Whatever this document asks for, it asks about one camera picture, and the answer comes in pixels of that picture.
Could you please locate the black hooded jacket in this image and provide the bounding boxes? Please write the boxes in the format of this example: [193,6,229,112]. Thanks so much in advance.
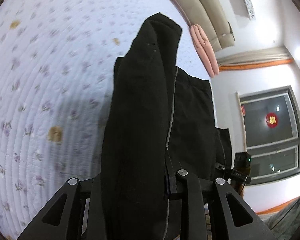
[101,14,232,239]

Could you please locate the grey-green right sleeve forearm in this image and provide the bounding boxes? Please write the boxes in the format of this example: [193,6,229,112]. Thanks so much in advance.
[264,197,300,239]

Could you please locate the dark window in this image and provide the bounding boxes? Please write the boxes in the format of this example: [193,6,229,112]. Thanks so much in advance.
[238,86,300,185]

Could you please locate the folded pink blanket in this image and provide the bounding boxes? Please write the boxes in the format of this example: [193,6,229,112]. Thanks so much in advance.
[190,24,219,77]

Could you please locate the orange trimmed curtain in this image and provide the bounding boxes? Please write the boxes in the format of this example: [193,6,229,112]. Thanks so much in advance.
[217,46,294,72]

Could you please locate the beige padded headboard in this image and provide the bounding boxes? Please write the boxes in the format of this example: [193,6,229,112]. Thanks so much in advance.
[170,0,235,52]

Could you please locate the floral quilted bed cover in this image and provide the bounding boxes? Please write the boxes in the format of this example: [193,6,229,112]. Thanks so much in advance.
[0,0,209,239]

